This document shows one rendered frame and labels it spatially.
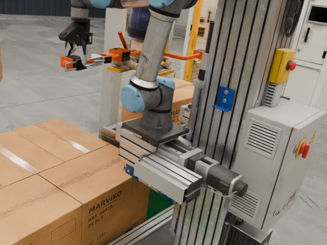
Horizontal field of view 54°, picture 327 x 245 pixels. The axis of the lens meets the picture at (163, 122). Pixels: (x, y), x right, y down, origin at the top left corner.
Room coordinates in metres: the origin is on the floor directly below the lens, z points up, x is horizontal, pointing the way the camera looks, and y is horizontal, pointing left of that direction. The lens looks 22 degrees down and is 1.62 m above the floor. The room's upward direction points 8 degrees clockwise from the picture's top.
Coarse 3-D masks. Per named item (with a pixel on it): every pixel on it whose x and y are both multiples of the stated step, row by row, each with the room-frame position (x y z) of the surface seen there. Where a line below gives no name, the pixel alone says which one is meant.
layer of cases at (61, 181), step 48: (0, 144) 1.86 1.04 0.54; (48, 144) 1.95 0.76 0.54; (96, 144) 2.05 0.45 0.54; (0, 192) 1.37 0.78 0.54; (48, 192) 1.42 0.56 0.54; (96, 192) 1.48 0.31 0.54; (144, 192) 1.81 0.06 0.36; (0, 240) 1.05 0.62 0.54; (48, 240) 1.19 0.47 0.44; (96, 240) 1.47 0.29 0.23
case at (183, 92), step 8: (176, 80) 2.58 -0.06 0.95; (176, 88) 2.34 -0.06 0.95; (184, 88) 2.37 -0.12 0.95; (192, 88) 2.40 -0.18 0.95; (176, 96) 2.15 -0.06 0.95; (184, 96) 2.17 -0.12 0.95; (192, 96) 2.20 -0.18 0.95; (176, 104) 2.04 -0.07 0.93; (184, 104) 2.11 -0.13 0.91; (128, 112) 2.15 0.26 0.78; (176, 112) 2.05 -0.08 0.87; (176, 120) 2.06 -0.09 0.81
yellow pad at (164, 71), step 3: (162, 66) 2.02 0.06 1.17; (162, 69) 2.03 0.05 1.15; (165, 69) 2.04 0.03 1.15; (168, 69) 2.06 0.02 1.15; (171, 69) 2.09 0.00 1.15; (159, 72) 1.95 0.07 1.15; (162, 72) 1.96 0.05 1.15; (165, 72) 1.99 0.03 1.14; (168, 72) 2.03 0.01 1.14; (171, 72) 2.07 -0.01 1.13; (159, 75) 1.92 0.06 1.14; (162, 75) 1.96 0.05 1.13
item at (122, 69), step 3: (111, 66) 1.94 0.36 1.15; (114, 66) 1.94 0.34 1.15; (123, 66) 1.96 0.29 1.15; (108, 69) 1.93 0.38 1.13; (111, 69) 1.91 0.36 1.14; (114, 69) 1.90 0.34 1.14; (117, 69) 1.90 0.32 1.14; (120, 69) 1.90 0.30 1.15; (123, 69) 1.92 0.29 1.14; (126, 69) 1.94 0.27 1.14; (132, 69) 2.00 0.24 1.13; (120, 72) 1.89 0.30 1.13
